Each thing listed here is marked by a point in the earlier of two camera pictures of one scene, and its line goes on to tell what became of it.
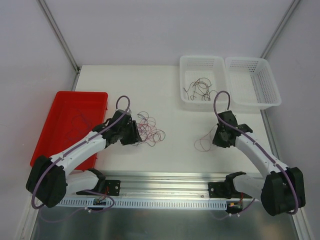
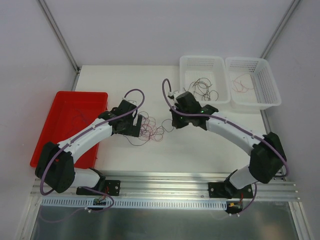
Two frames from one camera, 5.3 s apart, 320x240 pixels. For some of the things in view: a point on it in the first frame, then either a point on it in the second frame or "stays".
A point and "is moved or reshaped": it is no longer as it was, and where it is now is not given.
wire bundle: x=147 y=130 is moved or reshaped
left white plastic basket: x=200 y=78 stays
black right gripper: x=220 y=139 -> x=176 y=119
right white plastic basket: x=251 y=82 stays
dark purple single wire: x=79 y=125 -> x=75 y=116
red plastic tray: x=71 y=116 stays
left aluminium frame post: x=57 y=32 stays
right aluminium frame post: x=280 y=28 stays
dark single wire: x=201 y=88 stays
